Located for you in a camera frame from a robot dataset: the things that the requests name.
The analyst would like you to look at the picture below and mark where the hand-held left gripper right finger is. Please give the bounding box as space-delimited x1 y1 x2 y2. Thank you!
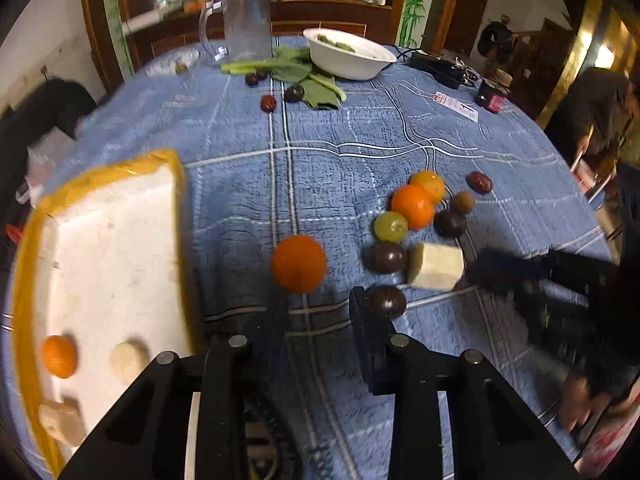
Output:
349 286 582 480

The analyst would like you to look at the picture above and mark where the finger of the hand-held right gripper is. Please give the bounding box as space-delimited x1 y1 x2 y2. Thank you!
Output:
464 247 551 297

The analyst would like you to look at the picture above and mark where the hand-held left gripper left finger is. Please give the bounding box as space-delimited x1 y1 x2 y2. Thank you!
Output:
57 335 253 480

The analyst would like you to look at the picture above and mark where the white foam cube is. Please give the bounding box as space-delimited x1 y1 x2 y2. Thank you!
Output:
407 242 466 290

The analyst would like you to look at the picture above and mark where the brown kiwi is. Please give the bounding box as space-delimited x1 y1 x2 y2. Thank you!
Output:
450 190 476 215

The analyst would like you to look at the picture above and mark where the large orange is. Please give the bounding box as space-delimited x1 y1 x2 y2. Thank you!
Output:
271 234 328 294

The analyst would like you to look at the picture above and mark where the small orange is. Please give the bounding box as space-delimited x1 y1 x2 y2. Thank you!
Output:
42 335 79 379
391 184 436 230

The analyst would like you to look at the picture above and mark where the yellowish orange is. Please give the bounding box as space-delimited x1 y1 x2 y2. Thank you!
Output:
410 170 446 204

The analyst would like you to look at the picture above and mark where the green grape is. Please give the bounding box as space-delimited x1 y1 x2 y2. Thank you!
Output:
374 211 409 243

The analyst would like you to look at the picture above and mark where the white foam tray yellow rim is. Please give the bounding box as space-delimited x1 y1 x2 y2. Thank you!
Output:
11 149 206 476

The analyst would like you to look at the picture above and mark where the person's right forearm floral sleeve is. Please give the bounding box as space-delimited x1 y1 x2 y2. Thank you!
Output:
575 405 640 480

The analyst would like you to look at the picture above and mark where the person's right hand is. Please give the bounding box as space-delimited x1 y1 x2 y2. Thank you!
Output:
559 374 627 434

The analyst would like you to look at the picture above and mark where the round white foam piece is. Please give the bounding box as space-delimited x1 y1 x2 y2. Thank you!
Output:
109 340 150 384

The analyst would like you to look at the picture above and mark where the white paper label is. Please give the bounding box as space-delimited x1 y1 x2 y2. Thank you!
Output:
433 90 480 123

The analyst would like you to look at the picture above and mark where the dark jar red label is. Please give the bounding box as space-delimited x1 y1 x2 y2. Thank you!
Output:
474 80 505 114

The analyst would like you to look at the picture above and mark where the white foam chunk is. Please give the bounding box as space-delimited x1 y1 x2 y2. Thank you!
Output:
38 399 87 449

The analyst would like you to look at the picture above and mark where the blue plaid tablecloth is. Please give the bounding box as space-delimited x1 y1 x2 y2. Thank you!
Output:
0 35 617 480

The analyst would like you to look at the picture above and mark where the black power adapter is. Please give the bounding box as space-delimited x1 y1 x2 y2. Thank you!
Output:
404 50 477 90

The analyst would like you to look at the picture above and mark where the dark hanging clothing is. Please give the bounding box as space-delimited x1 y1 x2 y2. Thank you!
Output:
477 14 517 62

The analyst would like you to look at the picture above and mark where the white bowl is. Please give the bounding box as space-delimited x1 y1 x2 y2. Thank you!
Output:
303 27 398 81

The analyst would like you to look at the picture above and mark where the leafy green vegetable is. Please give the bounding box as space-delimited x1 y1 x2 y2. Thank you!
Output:
220 46 348 111

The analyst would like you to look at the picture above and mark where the crumpled white bag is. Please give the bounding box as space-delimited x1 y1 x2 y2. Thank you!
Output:
24 129 68 202

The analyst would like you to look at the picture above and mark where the wooden cabinet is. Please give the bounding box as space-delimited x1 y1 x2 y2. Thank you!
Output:
122 0 401 63

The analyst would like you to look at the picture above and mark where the white patterned plate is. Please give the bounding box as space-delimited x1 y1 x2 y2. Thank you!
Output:
144 49 202 79

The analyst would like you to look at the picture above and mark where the black chair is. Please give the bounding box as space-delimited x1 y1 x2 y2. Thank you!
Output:
0 78 102 213

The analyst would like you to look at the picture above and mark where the clear glass pitcher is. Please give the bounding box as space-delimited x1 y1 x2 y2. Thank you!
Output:
199 0 273 62

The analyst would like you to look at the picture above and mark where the bamboo wall decal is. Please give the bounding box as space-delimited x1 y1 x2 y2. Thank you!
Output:
396 0 434 49

